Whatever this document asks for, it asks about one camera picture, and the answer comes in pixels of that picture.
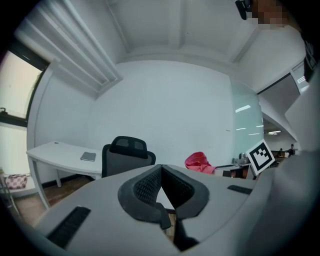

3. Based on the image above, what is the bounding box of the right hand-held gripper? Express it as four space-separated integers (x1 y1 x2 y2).
214 138 276 180

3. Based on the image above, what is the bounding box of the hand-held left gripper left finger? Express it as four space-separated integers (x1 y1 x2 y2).
32 163 181 256

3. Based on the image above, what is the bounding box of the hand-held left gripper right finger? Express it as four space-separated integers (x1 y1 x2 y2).
161 163 260 253

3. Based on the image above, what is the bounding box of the red cloth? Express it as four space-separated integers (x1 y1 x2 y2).
184 151 216 175

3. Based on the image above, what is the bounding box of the black office chair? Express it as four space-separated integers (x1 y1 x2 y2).
101 143 157 179

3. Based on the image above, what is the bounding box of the frosted glass door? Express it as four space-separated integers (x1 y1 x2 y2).
229 76 265 166

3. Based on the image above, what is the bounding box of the dark green notebook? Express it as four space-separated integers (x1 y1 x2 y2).
80 151 97 163

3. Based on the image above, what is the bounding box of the white curved desk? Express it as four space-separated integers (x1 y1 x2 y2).
25 140 104 210

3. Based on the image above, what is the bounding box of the black chair headrest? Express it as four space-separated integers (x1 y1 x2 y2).
109 135 149 160

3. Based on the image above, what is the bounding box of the pink checkered bag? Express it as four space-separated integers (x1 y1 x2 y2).
5 173 29 189

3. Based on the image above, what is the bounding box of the black framed window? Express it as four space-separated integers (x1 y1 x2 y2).
0 49 50 176

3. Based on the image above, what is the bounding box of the person's head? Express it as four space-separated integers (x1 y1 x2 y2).
250 0 291 26

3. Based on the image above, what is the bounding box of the black head-worn camera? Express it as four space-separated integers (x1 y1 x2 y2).
234 0 253 21

